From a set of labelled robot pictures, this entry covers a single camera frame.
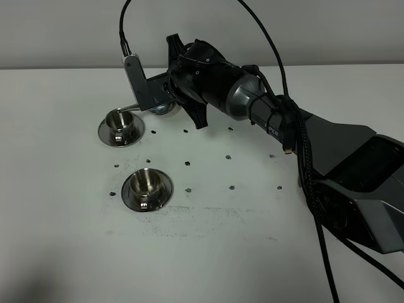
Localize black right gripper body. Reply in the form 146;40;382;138
166;34;243;129

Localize stainless steel teapot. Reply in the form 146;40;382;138
116;101;177;116

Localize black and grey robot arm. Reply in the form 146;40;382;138
167;34;403;254

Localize far stainless steel saucer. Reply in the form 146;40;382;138
98;110;145;148

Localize stainless steel saucer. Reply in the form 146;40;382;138
121;169;174;212
98;110;145;148

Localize far stainless steel teacup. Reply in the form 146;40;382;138
105;110;134;145

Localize stainless steel teacup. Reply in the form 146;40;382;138
129;168;162;210
105;110;134;145

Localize near stainless steel teacup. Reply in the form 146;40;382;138
129;168;162;210

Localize near stainless steel saucer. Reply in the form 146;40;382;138
121;169;174;212

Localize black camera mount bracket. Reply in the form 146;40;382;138
146;73;174;110

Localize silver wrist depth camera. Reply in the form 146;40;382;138
123;54;157;110

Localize black camera usb cable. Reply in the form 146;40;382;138
118;0;294;98

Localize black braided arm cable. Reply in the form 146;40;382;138
242;62;404;303

